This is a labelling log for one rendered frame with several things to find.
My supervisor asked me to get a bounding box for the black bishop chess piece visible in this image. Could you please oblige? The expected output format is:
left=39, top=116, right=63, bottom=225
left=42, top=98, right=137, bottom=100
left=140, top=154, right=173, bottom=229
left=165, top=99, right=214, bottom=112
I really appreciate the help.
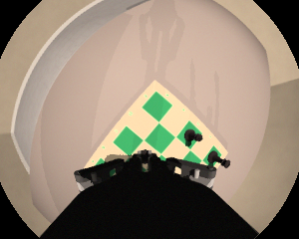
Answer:
left=184, top=129, right=203, bottom=142

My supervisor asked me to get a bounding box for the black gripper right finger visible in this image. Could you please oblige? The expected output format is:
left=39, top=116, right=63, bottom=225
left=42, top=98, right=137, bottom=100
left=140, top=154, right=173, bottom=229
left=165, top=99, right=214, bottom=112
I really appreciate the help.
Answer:
left=148, top=150, right=217, bottom=189

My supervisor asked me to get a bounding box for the green and cream chessboard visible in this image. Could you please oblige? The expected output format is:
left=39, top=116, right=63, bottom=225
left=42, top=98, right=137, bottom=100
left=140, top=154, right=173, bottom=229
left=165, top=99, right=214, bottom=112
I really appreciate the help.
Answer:
left=84, top=80, right=228, bottom=168

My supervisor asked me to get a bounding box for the black pawn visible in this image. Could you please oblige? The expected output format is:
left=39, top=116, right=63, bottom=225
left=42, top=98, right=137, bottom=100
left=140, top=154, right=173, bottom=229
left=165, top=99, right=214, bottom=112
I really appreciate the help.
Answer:
left=143, top=149, right=148, bottom=164

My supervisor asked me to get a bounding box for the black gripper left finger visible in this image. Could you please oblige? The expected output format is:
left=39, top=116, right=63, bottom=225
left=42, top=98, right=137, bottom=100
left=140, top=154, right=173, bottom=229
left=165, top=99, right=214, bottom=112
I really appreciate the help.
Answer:
left=74, top=150, right=143, bottom=192

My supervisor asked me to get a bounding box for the black chess queen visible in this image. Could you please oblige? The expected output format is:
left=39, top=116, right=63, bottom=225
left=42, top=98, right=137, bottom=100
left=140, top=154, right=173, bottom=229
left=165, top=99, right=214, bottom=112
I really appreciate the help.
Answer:
left=207, top=151, right=230, bottom=168

